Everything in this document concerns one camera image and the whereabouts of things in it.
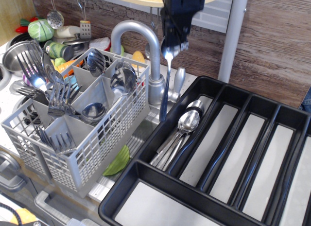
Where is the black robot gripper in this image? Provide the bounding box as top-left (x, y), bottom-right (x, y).
top-left (160, 0), bottom-right (205, 56)

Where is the small steel spoon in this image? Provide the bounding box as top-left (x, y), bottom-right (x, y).
top-left (159, 46), bottom-right (176, 123)

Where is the large steel spoon in basket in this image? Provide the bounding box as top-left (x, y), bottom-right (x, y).
top-left (110, 67), bottom-right (137, 101)

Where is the steel spoon back compartment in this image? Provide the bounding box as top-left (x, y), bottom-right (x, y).
top-left (87, 49), bottom-right (106, 77)

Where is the steel spoon bowl in basket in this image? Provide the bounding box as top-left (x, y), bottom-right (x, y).
top-left (79, 103), bottom-right (107, 124)

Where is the black cutlery tray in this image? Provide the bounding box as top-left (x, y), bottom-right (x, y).
top-left (98, 76), bottom-right (311, 226)

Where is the grey plastic cutlery basket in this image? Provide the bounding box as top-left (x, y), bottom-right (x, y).
top-left (1, 52), bottom-right (150, 197)

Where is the yellow toy lemon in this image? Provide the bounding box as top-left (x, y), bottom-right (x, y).
top-left (132, 51), bottom-right (145, 63)

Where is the silver toy faucet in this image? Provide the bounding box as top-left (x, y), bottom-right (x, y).
top-left (110, 20), bottom-right (187, 105)

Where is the hanging small steel grater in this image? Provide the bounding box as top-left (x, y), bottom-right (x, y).
top-left (77, 0), bottom-right (92, 39)

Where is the orange toy carrot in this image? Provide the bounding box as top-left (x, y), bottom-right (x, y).
top-left (56, 59), bottom-right (84, 73)

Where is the green toy can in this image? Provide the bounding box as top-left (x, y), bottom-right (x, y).
top-left (44, 40), bottom-right (74, 61)

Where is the hanging steel skimmer ladle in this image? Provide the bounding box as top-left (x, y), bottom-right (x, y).
top-left (47, 0), bottom-right (64, 30)

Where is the green toy leaf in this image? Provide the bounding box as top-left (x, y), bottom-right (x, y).
top-left (103, 145), bottom-right (131, 176)

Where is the steel fork middle compartment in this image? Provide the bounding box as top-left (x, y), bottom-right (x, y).
top-left (48, 78), bottom-right (75, 119)

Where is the steel fork compartment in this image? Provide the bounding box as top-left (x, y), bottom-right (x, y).
top-left (48, 78), bottom-right (75, 119)
top-left (35, 127), bottom-right (76, 155)

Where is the green toy cabbage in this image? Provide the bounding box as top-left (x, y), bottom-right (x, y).
top-left (28, 19), bottom-right (54, 42)

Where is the steel fork tall left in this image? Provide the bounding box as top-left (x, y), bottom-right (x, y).
top-left (17, 52), bottom-right (47, 92)

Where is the steel fork front compartment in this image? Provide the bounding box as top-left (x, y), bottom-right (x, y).
top-left (35, 127), bottom-right (76, 155)

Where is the red toy pepper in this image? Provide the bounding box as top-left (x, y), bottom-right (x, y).
top-left (15, 17), bottom-right (43, 34)

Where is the steel cooking pot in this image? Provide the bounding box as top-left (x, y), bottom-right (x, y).
top-left (2, 40), bottom-right (43, 77)

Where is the white metal post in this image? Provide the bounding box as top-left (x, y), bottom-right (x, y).
top-left (218, 0), bottom-right (248, 83)

